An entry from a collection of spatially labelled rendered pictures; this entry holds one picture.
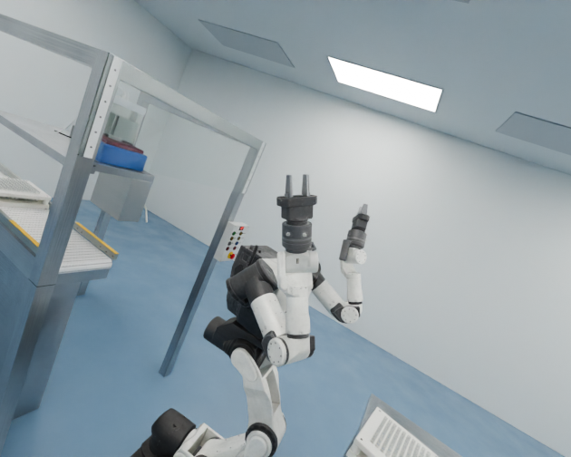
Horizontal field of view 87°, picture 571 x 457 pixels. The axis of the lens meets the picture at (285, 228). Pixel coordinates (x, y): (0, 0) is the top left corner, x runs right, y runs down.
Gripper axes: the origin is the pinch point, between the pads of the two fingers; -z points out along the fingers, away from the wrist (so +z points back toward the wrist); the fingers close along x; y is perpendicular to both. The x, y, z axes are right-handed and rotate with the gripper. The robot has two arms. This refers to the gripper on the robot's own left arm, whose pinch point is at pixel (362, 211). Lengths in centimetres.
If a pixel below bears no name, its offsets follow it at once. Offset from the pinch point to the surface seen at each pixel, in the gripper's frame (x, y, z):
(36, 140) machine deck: 27, 131, 20
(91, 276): -10, 112, 64
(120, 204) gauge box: 5, 106, 30
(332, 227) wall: -279, -44, -65
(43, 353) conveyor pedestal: -28, 129, 106
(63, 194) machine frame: 32, 111, 37
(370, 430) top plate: 29, -10, 84
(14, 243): 2, 141, 58
